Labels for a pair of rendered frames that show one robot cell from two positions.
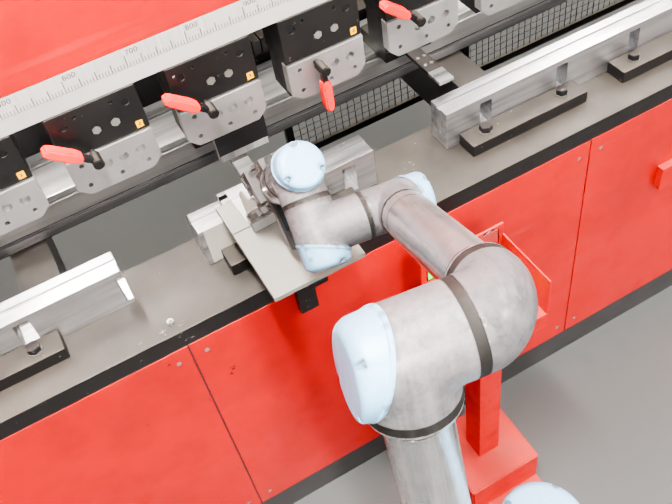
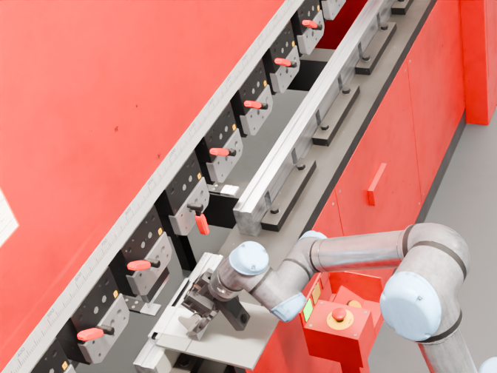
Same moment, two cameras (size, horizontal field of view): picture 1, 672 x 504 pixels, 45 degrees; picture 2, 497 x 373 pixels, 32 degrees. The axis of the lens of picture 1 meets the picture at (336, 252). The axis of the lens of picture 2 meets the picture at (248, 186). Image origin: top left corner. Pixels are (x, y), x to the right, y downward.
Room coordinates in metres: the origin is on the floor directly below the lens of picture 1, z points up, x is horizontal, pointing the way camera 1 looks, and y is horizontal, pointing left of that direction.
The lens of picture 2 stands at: (-0.26, 0.79, 2.58)
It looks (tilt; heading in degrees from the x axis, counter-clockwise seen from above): 39 degrees down; 325
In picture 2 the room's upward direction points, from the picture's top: 15 degrees counter-clockwise
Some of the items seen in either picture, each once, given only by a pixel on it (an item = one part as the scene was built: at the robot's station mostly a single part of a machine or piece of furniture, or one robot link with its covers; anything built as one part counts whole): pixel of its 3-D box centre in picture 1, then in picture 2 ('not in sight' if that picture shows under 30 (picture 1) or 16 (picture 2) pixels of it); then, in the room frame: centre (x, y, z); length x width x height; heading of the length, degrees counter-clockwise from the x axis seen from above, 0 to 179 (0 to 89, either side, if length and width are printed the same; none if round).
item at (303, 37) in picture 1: (313, 37); (174, 192); (1.22, -0.03, 1.26); 0.15 x 0.09 x 0.17; 110
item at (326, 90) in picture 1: (324, 85); (198, 218); (1.16, -0.04, 1.20); 0.04 x 0.02 x 0.10; 20
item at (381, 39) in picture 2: not in sight; (376, 47); (1.60, -1.21, 0.89); 0.30 x 0.05 x 0.03; 110
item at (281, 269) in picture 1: (287, 231); (219, 328); (1.02, 0.08, 1.00); 0.26 x 0.18 x 0.01; 20
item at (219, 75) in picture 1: (209, 82); (134, 249); (1.15, 0.15, 1.26); 0.15 x 0.09 x 0.17; 110
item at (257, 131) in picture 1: (239, 133); (153, 280); (1.16, 0.13, 1.13); 0.10 x 0.02 x 0.10; 110
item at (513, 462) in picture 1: (488, 462); not in sight; (0.94, -0.29, 0.06); 0.25 x 0.20 x 0.12; 20
